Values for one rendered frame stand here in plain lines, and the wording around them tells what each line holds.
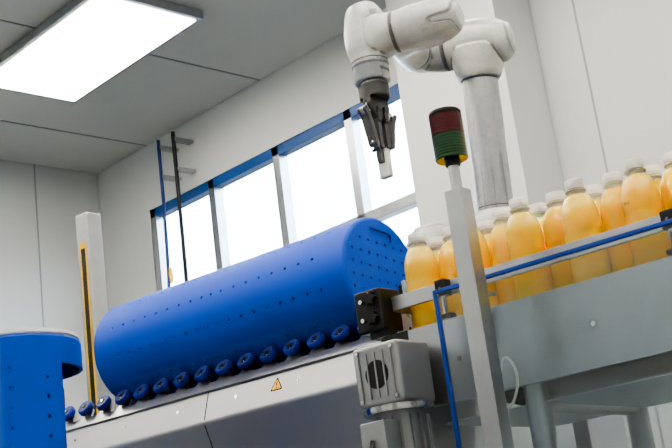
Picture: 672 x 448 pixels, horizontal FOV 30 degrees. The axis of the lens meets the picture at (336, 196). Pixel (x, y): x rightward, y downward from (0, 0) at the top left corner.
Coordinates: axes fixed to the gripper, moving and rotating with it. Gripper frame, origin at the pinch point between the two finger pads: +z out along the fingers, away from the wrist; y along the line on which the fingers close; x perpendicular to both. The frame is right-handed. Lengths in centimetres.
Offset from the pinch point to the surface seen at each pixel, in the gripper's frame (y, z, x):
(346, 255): -13.6, 22.9, 4.6
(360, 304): -25.6, 38.1, -6.6
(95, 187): 321, -196, 476
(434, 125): -40, 13, -41
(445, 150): -40, 18, -43
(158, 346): -15, 30, 67
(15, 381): -67, 43, 56
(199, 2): 201, -205, 244
